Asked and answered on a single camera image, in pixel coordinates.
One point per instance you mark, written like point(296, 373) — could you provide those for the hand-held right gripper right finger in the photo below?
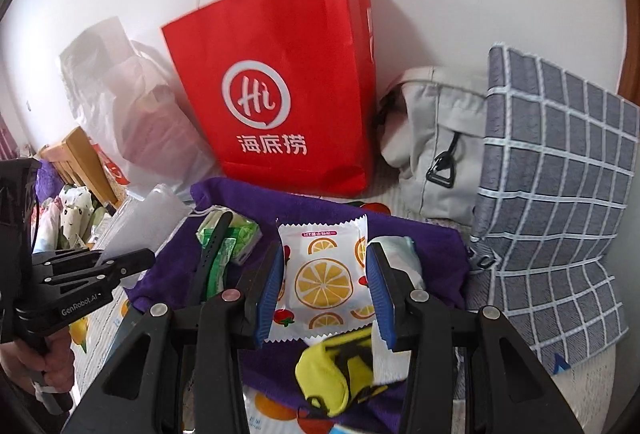
point(380, 296)

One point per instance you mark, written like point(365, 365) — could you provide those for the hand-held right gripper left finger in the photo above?
point(270, 294)

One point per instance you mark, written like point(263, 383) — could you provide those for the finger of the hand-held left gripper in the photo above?
point(115, 260)
point(85, 283)

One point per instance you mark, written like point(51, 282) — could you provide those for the white plastic wrap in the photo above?
point(400, 256)

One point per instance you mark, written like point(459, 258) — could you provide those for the clear plastic bag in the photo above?
point(145, 219)

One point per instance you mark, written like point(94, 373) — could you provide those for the fruit-print packet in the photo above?
point(320, 284)

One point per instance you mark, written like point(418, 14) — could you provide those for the yellow and black pouch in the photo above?
point(340, 374)

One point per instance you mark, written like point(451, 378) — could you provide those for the person's left hand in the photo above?
point(55, 364)

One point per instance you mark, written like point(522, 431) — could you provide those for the floral cloth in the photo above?
point(75, 209)

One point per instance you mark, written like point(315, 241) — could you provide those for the green tissue packet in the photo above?
point(245, 231)

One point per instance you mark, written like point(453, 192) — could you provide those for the purple towel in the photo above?
point(310, 206)

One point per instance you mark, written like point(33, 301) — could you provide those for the wooden chair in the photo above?
point(75, 154)

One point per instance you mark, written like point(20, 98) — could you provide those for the blue tissue pack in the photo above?
point(350, 430)

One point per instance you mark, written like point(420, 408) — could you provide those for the grey fabric bag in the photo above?
point(435, 149)

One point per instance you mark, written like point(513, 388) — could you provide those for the white plastic shopping bag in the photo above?
point(110, 79)

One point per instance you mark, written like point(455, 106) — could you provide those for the grey checked cushion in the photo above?
point(550, 194)

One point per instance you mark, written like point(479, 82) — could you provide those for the red paper bag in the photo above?
point(280, 64)

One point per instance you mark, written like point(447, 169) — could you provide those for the wooden door frame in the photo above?
point(631, 34)

